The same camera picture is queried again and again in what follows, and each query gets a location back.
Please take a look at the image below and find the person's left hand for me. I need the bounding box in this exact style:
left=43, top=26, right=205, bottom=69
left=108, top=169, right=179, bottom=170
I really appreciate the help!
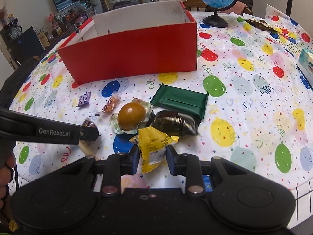
left=0, top=155, right=17, bottom=210

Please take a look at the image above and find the balloon print tablecloth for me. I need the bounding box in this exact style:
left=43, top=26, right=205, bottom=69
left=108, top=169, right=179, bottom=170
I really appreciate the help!
left=8, top=4, right=313, bottom=193

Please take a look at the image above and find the dark brown striped packet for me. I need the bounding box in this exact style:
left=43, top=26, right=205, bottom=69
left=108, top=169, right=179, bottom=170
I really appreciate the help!
left=149, top=110, right=200, bottom=137

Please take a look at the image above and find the black jacket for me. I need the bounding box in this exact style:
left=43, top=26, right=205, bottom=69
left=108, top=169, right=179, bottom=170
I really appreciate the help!
left=0, top=57, right=41, bottom=109

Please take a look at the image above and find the tv cabinet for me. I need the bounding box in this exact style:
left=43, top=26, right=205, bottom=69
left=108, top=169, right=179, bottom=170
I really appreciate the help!
left=43, top=6, right=97, bottom=46

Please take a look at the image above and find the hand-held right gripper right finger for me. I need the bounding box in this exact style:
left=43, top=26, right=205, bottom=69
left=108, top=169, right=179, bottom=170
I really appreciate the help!
left=166, top=144, right=247, bottom=198

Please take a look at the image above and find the yellow snack packet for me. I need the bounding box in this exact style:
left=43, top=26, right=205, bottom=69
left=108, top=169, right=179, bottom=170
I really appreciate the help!
left=129, top=126, right=179, bottom=174

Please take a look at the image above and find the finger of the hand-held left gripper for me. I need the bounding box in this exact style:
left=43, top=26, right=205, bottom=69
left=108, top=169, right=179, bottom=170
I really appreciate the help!
left=80, top=127, right=99, bottom=141

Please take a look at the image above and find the green wafer packet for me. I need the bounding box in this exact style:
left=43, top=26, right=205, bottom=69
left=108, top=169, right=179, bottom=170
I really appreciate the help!
left=150, top=83, right=209, bottom=125

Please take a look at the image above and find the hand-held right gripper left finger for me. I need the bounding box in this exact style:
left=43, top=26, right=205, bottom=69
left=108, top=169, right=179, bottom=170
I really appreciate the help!
left=61, top=144, right=140, bottom=198

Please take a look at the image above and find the wooden chair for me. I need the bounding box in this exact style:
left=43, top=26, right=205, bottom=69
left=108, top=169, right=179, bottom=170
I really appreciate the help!
left=183, top=0, right=208, bottom=12

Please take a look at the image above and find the red cardboard box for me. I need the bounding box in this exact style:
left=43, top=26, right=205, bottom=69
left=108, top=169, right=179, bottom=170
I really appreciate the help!
left=57, top=0, right=197, bottom=84

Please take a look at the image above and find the braised egg pack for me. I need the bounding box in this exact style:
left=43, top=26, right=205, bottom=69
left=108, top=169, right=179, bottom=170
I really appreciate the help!
left=110, top=98, right=152, bottom=135

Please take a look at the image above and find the small purple candy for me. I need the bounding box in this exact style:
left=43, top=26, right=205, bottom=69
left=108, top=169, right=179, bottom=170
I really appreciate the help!
left=76, top=92, right=91, bottom=108

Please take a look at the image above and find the tissue pack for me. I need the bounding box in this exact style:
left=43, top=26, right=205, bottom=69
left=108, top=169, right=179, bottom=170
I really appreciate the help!
left=296, top=48, right=313, bottom=90

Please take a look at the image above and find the dark gold snack packet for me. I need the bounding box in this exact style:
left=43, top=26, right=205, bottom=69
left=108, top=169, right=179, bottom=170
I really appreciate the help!
left=244, top=18, right=284, bottom=34

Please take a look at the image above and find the small orange candy packet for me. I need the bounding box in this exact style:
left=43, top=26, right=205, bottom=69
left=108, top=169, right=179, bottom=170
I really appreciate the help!
left=101, top=93, right=122, bottom=114

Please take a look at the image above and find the chair with pink cloth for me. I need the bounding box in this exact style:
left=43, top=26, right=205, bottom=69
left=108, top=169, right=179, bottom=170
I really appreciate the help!
left=230, top=1, right=253, bottom=15

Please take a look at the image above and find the black cabinet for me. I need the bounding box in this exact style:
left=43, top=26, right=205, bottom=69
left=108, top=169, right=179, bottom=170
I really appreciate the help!
left=0, top=26, right=46, bottom=65

